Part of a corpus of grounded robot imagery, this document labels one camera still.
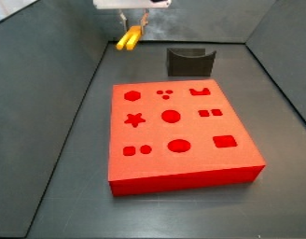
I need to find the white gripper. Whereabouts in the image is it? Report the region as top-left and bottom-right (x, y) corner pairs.
(93, 0), (172, 35)

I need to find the yellow two-pronged peg object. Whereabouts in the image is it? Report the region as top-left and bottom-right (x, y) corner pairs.
(116, 25), (142, 50)

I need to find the black curved fixture stand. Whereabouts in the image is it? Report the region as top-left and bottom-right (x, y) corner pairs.
(166, 48), (217, 77)

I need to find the red block with shaped holes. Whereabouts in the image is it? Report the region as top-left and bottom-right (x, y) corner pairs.
(108, 79), (265, 196)

